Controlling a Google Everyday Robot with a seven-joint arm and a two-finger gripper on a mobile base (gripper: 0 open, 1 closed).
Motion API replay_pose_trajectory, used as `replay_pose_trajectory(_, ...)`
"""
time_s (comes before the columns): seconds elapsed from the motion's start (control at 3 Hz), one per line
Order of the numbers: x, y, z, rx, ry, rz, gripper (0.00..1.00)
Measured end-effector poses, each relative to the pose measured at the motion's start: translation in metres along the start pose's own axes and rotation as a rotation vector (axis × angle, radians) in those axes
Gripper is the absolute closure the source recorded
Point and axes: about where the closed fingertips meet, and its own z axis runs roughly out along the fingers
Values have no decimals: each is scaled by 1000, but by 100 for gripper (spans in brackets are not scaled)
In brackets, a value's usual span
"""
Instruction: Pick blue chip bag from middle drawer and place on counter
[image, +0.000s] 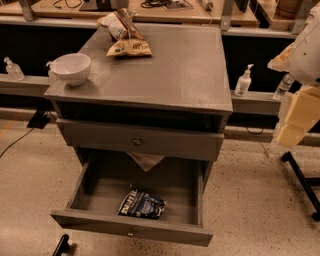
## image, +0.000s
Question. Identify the clear plastic water bottle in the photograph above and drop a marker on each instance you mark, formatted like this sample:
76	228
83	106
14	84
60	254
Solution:
283	87

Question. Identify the grey wooden drawer cabinet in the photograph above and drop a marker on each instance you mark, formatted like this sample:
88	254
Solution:
182	86

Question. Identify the white paper under drawer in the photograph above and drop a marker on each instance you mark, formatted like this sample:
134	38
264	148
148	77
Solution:
146	161

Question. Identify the brown and white chip bag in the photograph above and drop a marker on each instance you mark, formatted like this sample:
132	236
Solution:
120	25

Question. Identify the grey top drawer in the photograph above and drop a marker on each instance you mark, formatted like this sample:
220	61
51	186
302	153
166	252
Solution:
138	139

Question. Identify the black power adapter box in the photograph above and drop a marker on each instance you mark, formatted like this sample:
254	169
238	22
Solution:
39	120

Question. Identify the yellow chip bag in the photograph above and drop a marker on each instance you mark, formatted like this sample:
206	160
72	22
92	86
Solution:
129	47

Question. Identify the white pump lotion bottle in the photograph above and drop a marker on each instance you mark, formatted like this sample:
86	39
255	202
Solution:
243	82

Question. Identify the white ceramic bowl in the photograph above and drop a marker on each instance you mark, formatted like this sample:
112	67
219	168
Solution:
73	68

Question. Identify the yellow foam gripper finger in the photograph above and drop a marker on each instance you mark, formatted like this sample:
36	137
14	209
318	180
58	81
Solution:
302	115
281	62

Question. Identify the black handle at bottom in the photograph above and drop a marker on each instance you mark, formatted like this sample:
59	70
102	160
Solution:
62	246

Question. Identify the clear pump sanitizer bottle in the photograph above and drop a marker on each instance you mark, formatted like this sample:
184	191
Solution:
14	71

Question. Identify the blue chip bag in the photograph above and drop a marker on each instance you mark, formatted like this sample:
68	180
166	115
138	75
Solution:
141	204

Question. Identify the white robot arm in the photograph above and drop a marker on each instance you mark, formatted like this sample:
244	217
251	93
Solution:
304	64

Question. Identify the open grey middle drawer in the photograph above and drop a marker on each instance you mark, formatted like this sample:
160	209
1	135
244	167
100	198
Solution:
107	178

